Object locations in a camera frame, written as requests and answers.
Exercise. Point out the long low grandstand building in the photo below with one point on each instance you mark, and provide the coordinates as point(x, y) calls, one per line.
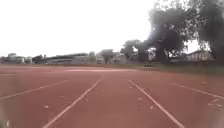
point(66, 60)

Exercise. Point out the group of large dark trees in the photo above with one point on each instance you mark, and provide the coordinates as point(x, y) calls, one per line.
point(170, 30)

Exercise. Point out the row of distant low buildings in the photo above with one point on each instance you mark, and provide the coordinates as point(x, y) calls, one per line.
point(15, 59)

